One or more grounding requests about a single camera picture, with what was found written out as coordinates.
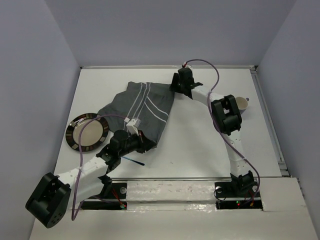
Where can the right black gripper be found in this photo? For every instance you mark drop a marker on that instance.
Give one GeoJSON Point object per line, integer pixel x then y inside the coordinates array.
{"type": "Point", "coordinates": [174, 85]}

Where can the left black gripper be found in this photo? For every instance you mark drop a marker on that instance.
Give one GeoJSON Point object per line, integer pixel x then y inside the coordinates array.
{"type": "Point", "coordinates": [144, 144]}

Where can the grey striped cloth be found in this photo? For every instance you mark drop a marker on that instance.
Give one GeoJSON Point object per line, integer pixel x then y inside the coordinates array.
{"type": "Point", "coordinates": [148, 102]}

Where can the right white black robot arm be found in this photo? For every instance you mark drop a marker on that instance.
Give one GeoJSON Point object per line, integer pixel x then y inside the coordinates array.
{"type": "Point", "coordinates": [227, 121]}

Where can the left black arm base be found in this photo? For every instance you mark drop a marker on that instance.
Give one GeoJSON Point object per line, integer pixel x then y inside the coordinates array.
{"type": "Point", "coordinates": [113, 197]}

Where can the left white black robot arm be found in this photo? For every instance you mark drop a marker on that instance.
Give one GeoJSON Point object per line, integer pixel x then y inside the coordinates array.
{"type": "Point", "coordinates": [55, 194]}

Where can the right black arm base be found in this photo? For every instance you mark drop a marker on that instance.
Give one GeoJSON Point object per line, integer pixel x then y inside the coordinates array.
{"type": "Point", "coordinates": [239, 193]}

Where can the dark rimmed dinner plate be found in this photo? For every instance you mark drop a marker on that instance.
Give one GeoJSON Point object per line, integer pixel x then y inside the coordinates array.
{"type": "Point", "coordinates": [93, 135]}

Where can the blue metal fork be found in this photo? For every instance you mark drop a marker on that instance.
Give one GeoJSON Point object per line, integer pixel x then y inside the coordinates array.
{"type": "Point", "coordinates": [134, 161]}

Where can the purple white cup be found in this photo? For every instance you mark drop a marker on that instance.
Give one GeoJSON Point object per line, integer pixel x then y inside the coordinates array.
{"type": "Point", "coordinates": [242, 104]}

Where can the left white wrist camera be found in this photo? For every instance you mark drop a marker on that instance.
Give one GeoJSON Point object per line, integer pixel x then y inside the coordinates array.
{"type": "Point", "coordinates": [132, 125]}

